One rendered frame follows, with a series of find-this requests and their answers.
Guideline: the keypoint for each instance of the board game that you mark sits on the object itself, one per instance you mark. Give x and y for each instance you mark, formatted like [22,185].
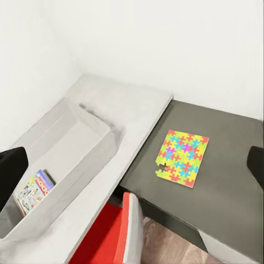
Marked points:
[31,193]

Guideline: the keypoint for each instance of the jigsaw puzzle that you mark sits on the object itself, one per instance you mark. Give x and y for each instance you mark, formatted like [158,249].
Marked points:
[182,153]

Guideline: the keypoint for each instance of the toy box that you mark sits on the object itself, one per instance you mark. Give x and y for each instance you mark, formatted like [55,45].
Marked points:
[71,146]

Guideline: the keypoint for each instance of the desk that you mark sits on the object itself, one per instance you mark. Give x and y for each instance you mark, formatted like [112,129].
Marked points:
[223,214]

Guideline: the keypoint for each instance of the swivel chair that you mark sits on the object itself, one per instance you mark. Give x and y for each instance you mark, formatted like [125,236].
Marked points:
[116,237]

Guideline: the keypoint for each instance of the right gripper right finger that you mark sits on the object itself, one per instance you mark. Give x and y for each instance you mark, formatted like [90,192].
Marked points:
[255,163]

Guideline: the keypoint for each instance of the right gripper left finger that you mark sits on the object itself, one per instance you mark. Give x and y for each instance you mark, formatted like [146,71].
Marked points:
[13,165]

